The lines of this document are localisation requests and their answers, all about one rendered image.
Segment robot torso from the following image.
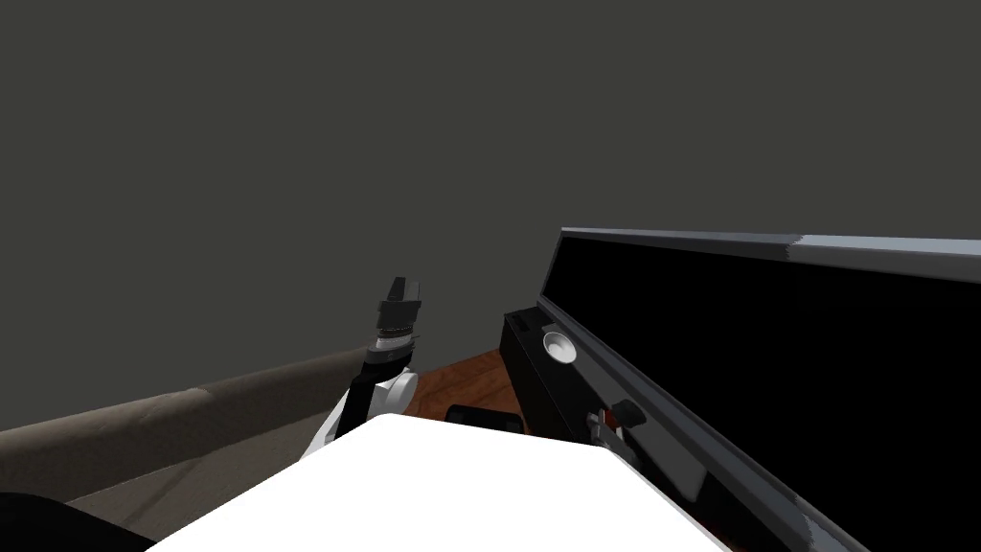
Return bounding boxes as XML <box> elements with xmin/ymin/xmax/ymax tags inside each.
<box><xmin>145</xmin><ymin>403</ymin><xmax>734</xmax><ymax>552</ymax></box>

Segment white round knob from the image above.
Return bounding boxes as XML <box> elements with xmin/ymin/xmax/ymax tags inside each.
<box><xmin>542</xmin><ymin>331</ymin><xmax>579</xmax><ymax>365</ymax></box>

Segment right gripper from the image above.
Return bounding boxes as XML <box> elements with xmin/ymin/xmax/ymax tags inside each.
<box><xmin>611</xmin><ymin>399</ymin><xmax>649</xmax><ymax>429</ymax></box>

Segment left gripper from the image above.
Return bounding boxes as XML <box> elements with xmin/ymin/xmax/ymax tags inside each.
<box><xmin>377</xmin><ymin>276</ymin><xmax>423</xmax><ymax>334</ymax></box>

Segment black appliance with grey frame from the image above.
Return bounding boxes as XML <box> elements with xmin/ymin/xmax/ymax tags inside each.
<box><xmin>499</xmin><ymin>226</ymin><xmax>981</xmax><ymax>552</ymax></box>

